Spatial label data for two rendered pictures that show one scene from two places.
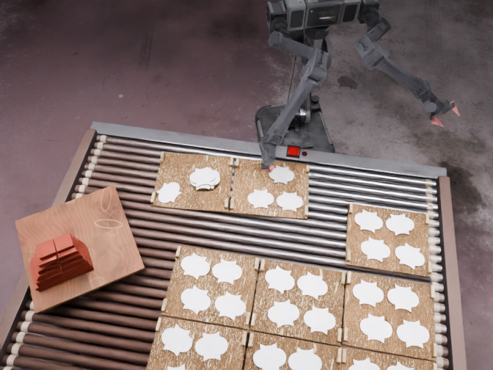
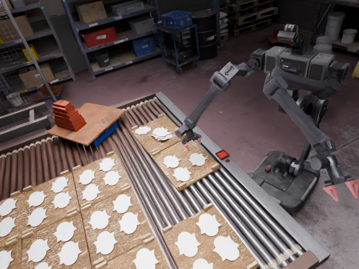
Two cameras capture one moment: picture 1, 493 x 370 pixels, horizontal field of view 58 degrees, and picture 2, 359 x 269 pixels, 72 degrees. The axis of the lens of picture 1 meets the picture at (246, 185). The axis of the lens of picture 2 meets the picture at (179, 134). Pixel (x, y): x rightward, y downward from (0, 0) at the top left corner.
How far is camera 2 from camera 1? 1.61 m
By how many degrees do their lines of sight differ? 43
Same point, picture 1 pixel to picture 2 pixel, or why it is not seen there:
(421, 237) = not seen: outside the picture
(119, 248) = (92, 131)
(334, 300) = (126, 243)
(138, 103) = (224, 119)
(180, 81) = (255, 120)
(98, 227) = (99, 120)
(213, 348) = (60, 201)
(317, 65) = (222, 73)
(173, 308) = (77, 173)
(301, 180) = (203, 170)
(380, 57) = (275, 87)
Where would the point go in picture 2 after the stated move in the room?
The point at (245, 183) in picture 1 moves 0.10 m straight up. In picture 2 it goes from (175, 150) to (173, 140)
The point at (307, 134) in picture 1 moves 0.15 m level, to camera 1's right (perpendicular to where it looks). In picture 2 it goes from (288, 182) to (303, 191)
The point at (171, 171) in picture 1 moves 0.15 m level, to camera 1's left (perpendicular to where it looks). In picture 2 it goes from (156, 124) to (148, 117)
